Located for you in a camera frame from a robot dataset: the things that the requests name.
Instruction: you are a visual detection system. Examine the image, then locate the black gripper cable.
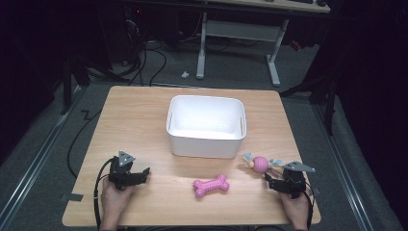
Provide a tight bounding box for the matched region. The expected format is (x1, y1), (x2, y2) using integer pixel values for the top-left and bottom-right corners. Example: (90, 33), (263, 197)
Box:
(302, 181), (316, 231)
(92, 157), (115, 231)

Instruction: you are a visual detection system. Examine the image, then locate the person's left hand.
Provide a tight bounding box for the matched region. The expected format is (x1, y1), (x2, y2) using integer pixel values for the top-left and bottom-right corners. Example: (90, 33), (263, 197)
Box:
(100, 180), (135, 225)

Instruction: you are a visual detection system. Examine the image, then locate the white-legged wooden desk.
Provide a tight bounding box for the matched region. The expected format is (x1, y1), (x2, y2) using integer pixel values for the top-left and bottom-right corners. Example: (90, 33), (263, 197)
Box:
(121, 0), (332, 88)

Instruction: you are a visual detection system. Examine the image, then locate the black floor cable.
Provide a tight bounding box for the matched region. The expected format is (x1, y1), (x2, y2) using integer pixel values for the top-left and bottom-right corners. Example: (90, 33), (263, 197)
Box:
(66, 109), (103, 179)

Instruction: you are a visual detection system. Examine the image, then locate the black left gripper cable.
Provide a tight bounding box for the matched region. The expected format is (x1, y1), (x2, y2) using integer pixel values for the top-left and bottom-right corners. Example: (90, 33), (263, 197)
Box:
(92, 157), (115, 231)

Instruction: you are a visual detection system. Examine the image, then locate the dark computer tower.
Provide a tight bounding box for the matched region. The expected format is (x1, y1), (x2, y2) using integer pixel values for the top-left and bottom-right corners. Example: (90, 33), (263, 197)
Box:
(107, 4), (143, 66)

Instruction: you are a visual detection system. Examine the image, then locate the person's right hand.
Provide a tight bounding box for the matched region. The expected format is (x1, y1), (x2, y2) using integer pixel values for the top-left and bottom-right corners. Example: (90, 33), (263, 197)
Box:
(278, 189), (311, 231)

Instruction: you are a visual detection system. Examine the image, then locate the grey tape strip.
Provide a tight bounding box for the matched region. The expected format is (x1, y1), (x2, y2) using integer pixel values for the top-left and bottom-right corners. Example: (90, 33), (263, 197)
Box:
(67, 192), (85, 203)

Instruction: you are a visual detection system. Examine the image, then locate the pink bone toy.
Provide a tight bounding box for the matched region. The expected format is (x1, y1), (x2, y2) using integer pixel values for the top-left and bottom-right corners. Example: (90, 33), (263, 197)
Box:
(192, 173), (231, 199)

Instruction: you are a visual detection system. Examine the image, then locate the black stand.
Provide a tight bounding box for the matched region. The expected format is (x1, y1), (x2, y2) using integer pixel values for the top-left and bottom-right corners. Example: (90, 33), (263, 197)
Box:
(60, 52), (91, 116)
(278, 71), (339, 137)

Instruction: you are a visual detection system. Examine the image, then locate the metal floor rail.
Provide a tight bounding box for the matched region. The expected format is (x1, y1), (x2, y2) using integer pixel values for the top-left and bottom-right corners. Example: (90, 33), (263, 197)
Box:
(0, 86), (89, 231)
(312, 102), (377, 231)

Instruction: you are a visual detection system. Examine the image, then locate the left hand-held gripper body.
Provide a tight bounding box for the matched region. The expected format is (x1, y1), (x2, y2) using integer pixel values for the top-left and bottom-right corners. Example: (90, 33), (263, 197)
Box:
(107, 150), (137, 192)

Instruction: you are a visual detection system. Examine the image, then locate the pink ball rope toy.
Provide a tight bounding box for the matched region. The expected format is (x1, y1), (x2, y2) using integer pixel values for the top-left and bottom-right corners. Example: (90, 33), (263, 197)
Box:
(242, 152), (285, 179)

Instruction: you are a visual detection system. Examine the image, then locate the bundle of black cables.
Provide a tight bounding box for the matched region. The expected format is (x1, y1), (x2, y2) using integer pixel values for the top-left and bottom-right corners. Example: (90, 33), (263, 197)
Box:
(112, 18), (168, 88)

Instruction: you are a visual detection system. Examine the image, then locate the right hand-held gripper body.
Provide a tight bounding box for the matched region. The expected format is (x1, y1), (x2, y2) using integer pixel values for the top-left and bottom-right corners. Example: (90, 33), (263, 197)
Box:
(282, 161), (317, 199)

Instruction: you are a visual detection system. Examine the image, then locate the white plastic bin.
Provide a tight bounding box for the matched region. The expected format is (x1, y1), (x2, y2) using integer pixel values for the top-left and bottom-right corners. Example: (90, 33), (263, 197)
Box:
(166, 94), (248, 160)

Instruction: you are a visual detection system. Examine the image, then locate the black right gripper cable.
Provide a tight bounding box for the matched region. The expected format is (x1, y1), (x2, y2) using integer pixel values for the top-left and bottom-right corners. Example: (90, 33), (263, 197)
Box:
(302, 181), (316, 231)

